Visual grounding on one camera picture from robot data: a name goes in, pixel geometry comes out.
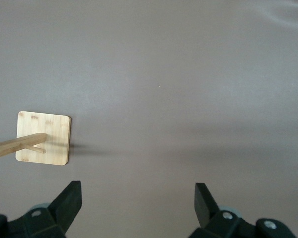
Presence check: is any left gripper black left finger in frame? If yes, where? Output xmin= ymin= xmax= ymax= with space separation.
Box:
xmin=0 ymin=180 xmax=83 ymax=238

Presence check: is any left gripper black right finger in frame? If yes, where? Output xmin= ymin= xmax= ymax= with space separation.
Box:
xmin=190 ymin=183 xmax=295 ymax=238

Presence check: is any brown table mat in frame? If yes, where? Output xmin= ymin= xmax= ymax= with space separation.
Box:
xmin=0 ymin=0 xmax=298 ymax=238

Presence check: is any wooden mug tree stand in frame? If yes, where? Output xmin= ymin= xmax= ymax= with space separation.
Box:
xmin=0 ymin=111 xmax=72 ymax=166

